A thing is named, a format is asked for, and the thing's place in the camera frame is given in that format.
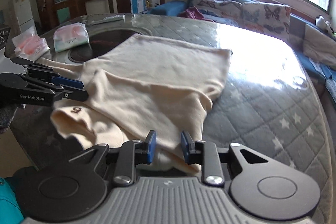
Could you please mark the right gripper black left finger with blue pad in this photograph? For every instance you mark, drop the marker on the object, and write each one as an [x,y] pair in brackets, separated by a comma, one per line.
[131,154]

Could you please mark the panda plush toy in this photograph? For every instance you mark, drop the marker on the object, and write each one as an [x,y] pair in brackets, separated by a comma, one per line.
[324,25]

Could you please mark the right butterfly print pillow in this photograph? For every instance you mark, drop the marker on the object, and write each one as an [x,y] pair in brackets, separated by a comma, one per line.
[267,18]

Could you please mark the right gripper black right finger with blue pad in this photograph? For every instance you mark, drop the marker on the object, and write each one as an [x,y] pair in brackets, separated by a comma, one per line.
[205,154]

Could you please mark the round black table stove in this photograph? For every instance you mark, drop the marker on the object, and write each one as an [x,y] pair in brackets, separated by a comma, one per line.
[103,42]

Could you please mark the left butterfly print pillow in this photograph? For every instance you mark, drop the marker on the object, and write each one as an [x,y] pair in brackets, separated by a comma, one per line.
[224,12]

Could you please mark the blue corner sofa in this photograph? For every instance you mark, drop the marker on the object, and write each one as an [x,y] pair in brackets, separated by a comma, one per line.
[322,75]

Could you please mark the grey quilted star table cover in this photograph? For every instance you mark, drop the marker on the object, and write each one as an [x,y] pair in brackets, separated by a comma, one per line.
[269,104]

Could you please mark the grey plain cushion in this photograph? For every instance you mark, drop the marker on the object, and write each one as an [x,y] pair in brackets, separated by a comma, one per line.
[319,47]

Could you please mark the white refrigerator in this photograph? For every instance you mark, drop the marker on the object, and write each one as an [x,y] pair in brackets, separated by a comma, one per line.
[23,15]

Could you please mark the magenta cloth on sofa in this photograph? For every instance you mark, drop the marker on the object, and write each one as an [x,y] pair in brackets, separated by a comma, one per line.
[194,13]

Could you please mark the cream beige garment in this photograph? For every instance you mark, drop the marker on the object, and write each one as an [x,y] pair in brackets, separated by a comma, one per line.
[146,83]

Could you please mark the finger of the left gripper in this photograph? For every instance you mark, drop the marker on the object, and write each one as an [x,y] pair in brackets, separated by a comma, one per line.
[68,94]
[46,74]

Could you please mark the butterfly print pillow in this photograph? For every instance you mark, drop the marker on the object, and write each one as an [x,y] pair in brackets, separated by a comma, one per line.
[267,18]
[224,12]

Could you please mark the silver remote control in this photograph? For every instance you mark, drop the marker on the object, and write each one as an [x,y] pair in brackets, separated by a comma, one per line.
[106,19]

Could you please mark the pink white tissue pack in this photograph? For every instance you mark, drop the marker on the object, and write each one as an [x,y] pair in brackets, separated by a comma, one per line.
[70,36]

